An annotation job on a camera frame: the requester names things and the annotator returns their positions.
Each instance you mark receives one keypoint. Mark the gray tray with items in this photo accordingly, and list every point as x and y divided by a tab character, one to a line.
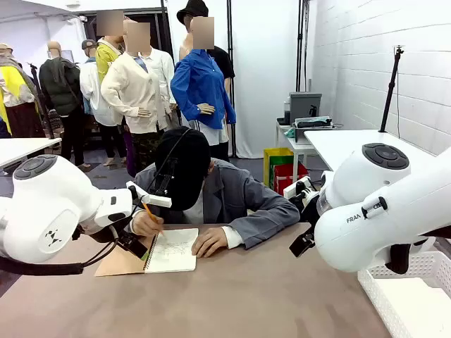
313	123

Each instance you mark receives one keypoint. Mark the white perforated plastic basket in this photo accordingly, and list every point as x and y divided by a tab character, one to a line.
380	303

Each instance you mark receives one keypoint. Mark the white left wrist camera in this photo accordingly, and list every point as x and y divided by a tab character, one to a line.
158	201

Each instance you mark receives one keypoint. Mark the red bag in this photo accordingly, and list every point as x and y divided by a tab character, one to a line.
282	174

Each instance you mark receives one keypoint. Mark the black bucket hat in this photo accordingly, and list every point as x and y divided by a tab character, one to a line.
194	8

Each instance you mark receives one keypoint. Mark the black light stand poles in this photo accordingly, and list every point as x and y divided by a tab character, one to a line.
306	42

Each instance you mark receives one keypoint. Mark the small white side table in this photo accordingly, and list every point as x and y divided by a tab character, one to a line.
301	147

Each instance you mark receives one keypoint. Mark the black slanted pole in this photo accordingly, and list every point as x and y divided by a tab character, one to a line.
165	28

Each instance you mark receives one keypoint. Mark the green bag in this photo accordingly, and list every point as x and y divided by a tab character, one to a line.
282	160

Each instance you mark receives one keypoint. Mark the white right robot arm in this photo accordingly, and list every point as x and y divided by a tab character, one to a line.
352	239

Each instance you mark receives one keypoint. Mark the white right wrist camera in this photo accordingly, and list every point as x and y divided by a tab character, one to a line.
290	190

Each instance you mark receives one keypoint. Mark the mannequin black t-shirt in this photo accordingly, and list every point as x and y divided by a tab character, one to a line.
222	60

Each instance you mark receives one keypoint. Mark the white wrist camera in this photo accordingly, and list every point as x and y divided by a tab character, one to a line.
290	190
158	201

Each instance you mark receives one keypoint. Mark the black cap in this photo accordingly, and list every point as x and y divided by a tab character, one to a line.
190	158

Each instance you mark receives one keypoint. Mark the person's torso gray jacket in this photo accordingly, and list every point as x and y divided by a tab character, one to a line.
239	190

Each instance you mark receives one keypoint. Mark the mannequin white button shirt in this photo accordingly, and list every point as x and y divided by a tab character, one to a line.
163	70

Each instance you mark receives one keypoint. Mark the mannequin gray cap white shirt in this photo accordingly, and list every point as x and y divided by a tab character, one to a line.
93	98

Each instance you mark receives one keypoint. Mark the white desk with leg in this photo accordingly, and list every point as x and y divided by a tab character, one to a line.
21	148

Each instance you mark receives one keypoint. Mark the yellow bag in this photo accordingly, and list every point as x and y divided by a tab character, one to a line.
266	169

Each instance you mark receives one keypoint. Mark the person's left hand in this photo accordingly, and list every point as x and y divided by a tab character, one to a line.
211	243

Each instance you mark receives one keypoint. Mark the white paper stack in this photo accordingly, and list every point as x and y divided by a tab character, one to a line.
412	310

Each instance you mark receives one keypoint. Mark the mannequin yellow shirt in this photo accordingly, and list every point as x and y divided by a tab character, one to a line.
104	60

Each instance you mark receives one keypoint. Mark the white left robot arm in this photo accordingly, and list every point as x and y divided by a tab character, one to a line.
42	211

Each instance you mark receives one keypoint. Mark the gray box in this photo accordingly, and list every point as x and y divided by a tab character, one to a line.
304	104

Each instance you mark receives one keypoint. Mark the black tripod with camera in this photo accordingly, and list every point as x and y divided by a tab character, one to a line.
389	95

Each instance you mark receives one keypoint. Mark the mannequin blue shirt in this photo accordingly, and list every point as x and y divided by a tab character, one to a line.
197	84

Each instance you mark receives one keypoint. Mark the yellow pencil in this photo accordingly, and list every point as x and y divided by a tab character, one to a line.
149	213

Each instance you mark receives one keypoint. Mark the large white desk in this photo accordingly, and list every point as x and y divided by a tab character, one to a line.
338	144

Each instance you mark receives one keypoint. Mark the white bottle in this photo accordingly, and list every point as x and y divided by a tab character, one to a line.
287	107

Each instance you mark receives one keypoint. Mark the person's right hand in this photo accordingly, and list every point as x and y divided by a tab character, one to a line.
148	225

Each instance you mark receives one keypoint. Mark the mannequin cream cardigan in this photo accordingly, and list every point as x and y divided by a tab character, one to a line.
134	91

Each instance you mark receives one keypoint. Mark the small white screen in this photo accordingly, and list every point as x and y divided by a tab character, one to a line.
68	55

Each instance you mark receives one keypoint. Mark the person's left forearm gray sleeve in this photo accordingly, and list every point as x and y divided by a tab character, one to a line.
264	225

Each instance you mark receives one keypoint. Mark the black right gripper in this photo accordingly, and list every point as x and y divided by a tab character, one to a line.
310	215

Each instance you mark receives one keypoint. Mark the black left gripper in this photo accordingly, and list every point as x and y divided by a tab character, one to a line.
132	243

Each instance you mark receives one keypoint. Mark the black backdrop stand pole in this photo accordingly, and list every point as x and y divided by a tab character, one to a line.
230	21

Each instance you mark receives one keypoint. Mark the spiral notebook brown cover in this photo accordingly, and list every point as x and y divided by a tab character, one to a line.
176	253

